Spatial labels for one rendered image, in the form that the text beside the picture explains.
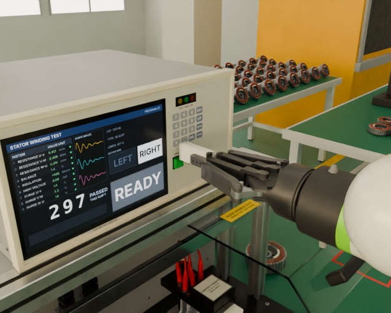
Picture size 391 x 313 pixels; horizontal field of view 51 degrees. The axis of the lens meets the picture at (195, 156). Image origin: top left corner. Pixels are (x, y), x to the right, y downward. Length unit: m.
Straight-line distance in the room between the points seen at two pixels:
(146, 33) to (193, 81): 8.06
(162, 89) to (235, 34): 6.50
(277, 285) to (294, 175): 0.62
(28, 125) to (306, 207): 0.35
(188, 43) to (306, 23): 1.23
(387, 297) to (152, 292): 0.58
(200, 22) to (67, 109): 4.04
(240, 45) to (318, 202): 6.62
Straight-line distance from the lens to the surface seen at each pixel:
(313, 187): 0.51
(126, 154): 0.62
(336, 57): 4.13
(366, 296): 1.15
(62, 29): 7.74
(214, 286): 0.83
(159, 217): 0.67
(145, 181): 0.66
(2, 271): 0.61
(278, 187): 0.53
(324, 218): 0.50
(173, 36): 4.70
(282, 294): 1.10
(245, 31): 6.99
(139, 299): 0.97
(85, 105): 0.56
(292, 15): 4.33
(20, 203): 0.55
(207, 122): 0.73
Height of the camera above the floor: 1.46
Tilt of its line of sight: 23 degrees down
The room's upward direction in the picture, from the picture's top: straight up
